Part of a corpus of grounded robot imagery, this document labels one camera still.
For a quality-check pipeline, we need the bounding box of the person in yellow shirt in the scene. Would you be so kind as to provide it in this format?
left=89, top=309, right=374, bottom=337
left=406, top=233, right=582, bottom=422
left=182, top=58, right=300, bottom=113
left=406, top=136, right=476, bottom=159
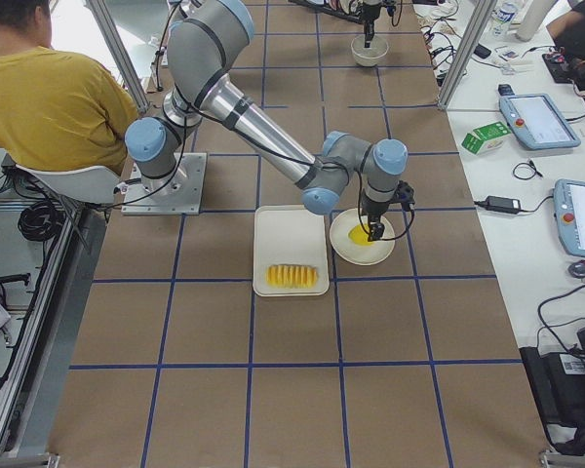
left=0, top=1, right=138, bottom=174

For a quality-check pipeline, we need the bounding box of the small black looped cable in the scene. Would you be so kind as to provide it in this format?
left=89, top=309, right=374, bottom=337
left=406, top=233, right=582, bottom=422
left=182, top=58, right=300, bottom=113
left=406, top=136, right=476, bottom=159
left=512, top=159, right=543, bottom=179

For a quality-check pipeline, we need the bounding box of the white chair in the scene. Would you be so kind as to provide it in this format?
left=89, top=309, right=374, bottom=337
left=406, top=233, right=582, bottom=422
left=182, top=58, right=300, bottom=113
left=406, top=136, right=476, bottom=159
left=15, top=164, right=120, bottom=205

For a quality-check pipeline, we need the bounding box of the sliced yellow bread loaf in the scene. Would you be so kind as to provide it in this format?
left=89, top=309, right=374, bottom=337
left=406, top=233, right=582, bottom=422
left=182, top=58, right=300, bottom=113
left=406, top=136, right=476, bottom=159
left=265, top=264, right=318, bottom=289

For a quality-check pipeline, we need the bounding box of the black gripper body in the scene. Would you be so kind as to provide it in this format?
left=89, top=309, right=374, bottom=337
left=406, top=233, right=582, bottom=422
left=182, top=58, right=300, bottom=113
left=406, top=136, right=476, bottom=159
left=361, top=3, right=381, bottom=38
left=359, top=192, right=385, bottom=240

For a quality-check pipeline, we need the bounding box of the blue teach pendant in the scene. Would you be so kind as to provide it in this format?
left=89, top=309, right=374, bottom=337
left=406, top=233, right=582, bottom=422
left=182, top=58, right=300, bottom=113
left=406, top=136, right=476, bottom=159
left=553, top=179, right=585, bottom=257
left=498, top=94, right=581, bottom=150

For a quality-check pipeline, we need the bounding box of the coiled black cable bundle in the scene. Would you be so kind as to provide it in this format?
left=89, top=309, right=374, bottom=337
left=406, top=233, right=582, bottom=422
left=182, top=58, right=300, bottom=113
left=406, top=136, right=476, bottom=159
left=18, top=199, right=62, bottom=244

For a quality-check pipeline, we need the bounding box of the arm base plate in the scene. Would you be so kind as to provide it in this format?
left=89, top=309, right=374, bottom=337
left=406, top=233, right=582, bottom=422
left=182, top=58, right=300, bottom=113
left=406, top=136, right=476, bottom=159
left=121, top=152, right=208, bottom=215

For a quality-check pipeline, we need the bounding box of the black dish rack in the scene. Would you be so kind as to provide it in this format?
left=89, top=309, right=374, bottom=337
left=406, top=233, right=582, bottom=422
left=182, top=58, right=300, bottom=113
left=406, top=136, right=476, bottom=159
left=289, top=0, right=363, bottom=24

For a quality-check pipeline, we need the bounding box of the far blue teach pendant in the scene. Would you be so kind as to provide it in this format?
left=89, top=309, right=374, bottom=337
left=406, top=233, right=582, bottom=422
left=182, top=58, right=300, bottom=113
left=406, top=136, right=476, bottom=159
left=498, top=94, right=581, bottom=150

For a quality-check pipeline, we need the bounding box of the yellow lemon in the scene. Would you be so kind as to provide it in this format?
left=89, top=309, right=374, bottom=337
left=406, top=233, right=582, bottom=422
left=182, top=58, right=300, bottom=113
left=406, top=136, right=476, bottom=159
left=348, top=224, right=374, bottom=247

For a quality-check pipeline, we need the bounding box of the white ceramic bowl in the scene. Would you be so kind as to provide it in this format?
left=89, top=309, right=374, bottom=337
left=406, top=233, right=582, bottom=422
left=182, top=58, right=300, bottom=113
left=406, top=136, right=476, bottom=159
left=350, top=34, right=389, bottom=67

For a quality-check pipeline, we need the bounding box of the cream rectangular tray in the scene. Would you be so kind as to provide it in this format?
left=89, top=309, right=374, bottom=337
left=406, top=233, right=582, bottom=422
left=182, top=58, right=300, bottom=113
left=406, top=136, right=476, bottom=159
left=253, top=205, right=330, bottom=296

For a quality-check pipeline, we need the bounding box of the black power adapter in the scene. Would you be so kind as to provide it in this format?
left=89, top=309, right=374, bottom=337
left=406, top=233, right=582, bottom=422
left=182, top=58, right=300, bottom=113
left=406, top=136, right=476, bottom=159
left=484, top=195, right=522, bottom=215

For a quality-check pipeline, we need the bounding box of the cream round plate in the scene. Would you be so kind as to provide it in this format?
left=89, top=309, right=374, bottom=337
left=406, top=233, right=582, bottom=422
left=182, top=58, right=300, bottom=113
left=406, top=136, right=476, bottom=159
left=330, top=209, right=396, bottom=265

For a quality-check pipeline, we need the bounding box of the aluminium frame post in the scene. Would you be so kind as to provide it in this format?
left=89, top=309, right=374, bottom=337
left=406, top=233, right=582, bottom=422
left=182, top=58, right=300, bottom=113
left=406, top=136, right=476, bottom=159
left=438, top=0, right=496, bottom=110

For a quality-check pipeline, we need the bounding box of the green white carton box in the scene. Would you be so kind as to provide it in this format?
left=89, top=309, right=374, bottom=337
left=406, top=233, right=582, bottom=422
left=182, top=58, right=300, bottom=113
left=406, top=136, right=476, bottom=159
left=461, top=121, right=510, bottom=155

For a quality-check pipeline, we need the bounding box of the near blue teach pendant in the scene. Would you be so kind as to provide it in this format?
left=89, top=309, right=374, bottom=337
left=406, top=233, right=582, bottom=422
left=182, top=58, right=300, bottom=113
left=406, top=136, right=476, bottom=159
left=553, top=179, right=585, bottom=257

